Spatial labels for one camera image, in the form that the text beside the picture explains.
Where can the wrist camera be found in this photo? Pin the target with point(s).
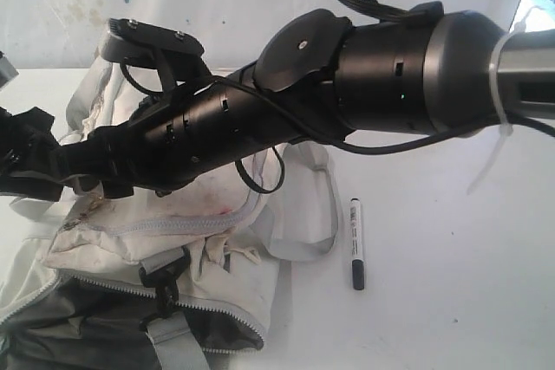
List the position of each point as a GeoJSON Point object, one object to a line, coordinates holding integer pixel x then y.
{"type": "Point", "coordinates": [128, 40]}
{"type": "Point", "coordinates": [7, 71]}

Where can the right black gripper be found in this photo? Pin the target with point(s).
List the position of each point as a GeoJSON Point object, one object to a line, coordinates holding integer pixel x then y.
{"type": "Point", "coordinates": [166, 145]}

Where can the white fabric zipper bag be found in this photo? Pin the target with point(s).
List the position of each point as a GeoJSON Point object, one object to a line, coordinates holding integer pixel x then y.
{"type": "Point", "coordinates": [160, 281]}

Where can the black and white marker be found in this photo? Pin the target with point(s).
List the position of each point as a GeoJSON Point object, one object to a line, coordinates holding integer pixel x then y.
{"type": "Point", "coordinates": [357, 245]}

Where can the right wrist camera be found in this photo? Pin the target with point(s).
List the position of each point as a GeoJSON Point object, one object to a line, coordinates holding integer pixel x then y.
{"type": "Point", "coordinates": [128, 40]}

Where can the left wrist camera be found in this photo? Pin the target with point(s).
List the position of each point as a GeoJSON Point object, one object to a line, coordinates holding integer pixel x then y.
{"type": "Point", "coordinates": [7, 71]}

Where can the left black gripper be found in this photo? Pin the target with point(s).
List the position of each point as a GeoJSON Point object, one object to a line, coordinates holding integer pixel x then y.
{"type": "Point", "coordinates": [26, 146]}

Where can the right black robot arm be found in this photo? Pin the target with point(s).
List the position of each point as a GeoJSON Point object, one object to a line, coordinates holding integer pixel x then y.
{"type": "Point", "coordinates": [384, 88]}

